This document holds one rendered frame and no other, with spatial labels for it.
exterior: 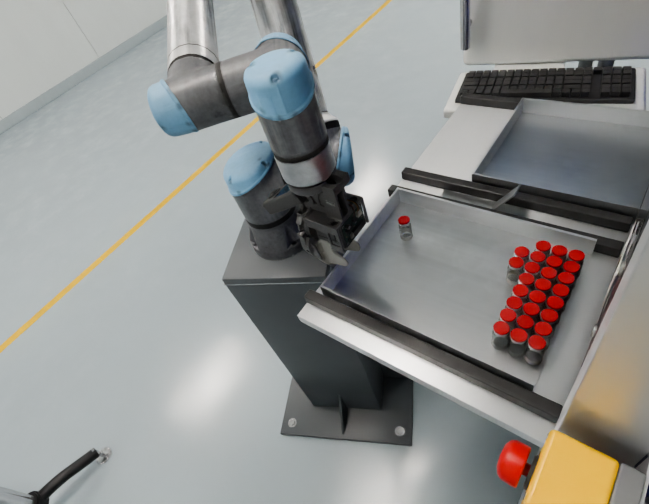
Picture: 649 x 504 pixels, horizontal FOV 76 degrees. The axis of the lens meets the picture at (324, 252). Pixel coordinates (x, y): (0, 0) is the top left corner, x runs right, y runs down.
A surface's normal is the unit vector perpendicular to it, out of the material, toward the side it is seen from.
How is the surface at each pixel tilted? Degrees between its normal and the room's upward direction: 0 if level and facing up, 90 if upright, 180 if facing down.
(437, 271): 0
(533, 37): 90
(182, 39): 14
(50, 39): 90
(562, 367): 0
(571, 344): 0
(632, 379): 90
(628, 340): 90
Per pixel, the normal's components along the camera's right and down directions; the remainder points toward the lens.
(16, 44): 0.78, 0.30
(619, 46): -0.40, 0.75
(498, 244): -0.25, -0.64
